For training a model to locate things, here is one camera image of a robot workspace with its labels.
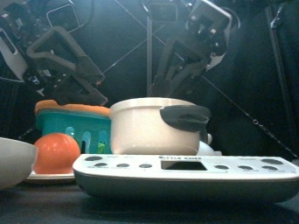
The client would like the dark vertical frame post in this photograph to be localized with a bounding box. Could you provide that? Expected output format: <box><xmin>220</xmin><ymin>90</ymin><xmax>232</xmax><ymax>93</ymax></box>
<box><xmin>265</xmin><ymin>3</ymin><xmax>297</xmax><ymax>147</ymax></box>

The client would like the green toy piece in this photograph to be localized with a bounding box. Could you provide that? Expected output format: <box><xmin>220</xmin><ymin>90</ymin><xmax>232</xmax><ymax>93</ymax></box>
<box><xmin>96</xmin><ymin>141</ymin><xmax>108</xmax><ymax>155</ymax></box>

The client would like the teal basket orange rim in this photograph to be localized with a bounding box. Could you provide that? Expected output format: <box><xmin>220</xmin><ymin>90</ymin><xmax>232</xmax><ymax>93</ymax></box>
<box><xmin>33</xmin><ymin>99</ymin><xmax>114</xmax><ymax>155</ymax></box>

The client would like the white digital kitchen scale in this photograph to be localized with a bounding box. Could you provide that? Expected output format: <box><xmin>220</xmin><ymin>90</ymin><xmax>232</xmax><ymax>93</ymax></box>
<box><xmin>70</xmin><ymin>153</ymin><xmax>299</xmax><ymax>205</ymax></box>

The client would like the white bowl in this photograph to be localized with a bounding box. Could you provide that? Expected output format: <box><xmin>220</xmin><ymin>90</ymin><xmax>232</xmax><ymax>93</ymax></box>
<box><xmin>0</xmin><ymin>136</ymin><xmax>40</xmax><ymax>191</ymax></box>

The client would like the thin diagonal wire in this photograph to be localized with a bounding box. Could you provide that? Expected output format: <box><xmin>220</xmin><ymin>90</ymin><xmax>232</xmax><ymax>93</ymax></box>
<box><xmin>112</xmin><ymin>0</ymin><xmax>299</xmax><ymax>160</ymax></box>

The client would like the small white plate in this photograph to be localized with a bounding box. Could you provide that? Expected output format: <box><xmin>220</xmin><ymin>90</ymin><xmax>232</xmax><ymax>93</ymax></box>
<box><xmin>22</xmin><ymin>171</ymin><xmax>77</xmax><ymax>185</ymax></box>

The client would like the white toy pot grey handle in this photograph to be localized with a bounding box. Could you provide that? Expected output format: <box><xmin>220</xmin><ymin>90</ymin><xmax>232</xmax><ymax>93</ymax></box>
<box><xmin>108</xmin><ymin>96</ymin><xmax>212</xmax><ymax>156</ymax></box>

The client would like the orange round toy fruit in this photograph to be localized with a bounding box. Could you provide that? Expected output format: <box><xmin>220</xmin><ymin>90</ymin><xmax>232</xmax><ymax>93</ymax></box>
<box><xmin>32</xmin><ymin>132</ymin><xmax>81</xmax><ymax>175</ymax></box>

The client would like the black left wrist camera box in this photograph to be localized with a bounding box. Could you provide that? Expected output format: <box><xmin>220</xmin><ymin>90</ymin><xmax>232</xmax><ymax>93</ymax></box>
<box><xmin>45</xmin><ymin>3</ymin><xmax>81</xmax><ymax>33</ymax></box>

